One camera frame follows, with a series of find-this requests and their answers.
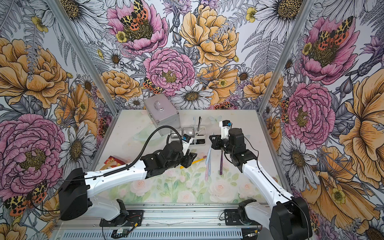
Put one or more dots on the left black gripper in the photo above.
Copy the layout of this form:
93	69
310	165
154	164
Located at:
188	159

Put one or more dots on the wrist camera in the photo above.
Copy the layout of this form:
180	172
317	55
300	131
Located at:
186	141
225	126

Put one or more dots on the silver pink metal case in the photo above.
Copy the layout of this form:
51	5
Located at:
162	112

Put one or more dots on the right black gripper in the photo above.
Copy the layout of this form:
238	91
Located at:
215	144

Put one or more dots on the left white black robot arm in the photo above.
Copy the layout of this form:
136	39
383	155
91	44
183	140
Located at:
78	194

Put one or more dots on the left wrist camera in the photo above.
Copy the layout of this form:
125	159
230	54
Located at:
186	141

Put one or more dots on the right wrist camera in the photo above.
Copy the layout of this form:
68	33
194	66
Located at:
225	126

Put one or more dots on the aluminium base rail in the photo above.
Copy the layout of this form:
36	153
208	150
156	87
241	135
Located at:
166	222

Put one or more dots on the black toothbrush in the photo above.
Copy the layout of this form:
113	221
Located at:
199	124

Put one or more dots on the pale blue toothbrush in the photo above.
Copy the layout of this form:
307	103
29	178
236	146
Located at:
209	162

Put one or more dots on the purple toothbrush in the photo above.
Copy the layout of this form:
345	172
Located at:
221	163

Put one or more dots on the red white small box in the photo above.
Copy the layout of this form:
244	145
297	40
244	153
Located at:
112	162

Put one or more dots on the cream toothbrush holder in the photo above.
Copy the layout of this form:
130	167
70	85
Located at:
198	136

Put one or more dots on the yellow toothbrush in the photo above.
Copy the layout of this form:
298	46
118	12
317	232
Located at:
196	161

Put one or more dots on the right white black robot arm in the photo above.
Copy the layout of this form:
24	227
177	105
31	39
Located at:
286	217

